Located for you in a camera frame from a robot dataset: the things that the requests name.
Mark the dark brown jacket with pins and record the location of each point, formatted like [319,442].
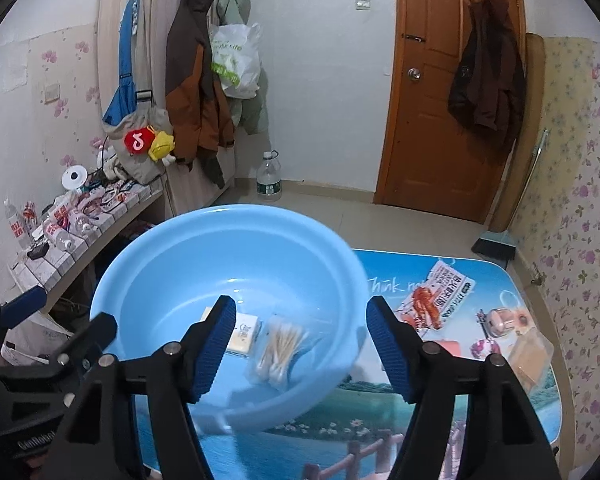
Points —
[485,85]

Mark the blue and grey shoulder bag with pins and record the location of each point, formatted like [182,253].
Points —
[127,60]

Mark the large clear water bottle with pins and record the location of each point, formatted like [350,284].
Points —
[268,180]

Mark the clear box of toothpicks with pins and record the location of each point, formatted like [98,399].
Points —
[530,355]

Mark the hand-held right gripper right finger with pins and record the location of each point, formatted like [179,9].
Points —
[390,355]

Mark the light blue plastic basin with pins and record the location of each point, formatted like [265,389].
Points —
[180,270]

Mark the pile of snack packets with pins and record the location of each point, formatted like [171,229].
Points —
[95,205]

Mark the red plush toy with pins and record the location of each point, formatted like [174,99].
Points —
[137,141]

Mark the white plastic bag green print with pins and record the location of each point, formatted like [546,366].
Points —
[235,60]

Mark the clear pack of cotton swabs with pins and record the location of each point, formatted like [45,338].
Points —
[280,345]

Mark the white light switch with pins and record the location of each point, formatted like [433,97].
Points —
[363,3]

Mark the scenic print desktop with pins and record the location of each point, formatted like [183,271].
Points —
[340,410]

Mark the brown wooden door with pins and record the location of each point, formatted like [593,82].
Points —
[430,110]

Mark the red cardboard box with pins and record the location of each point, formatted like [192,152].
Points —
[140,230]

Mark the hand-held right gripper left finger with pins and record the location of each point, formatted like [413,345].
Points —
[212,355]

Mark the white shopping bag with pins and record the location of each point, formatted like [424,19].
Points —
[35,335]

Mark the snack packet with red print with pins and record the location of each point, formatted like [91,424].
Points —
[430,295]

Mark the white and yellow box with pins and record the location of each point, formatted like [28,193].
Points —
[245,332]

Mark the white wall socket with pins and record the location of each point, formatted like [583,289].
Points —
[53,91]

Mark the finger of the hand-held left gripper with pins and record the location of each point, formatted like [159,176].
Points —
[25,306]
[90,332]

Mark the brown hooded jacket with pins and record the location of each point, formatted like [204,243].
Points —
[190,60]

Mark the pink earbuds case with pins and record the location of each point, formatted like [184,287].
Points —
[500,321]

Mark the small bottle red label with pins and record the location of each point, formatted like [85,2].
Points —
[16,225]
[60,236]

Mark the yellow plush toy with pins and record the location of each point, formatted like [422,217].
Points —
[161,145]

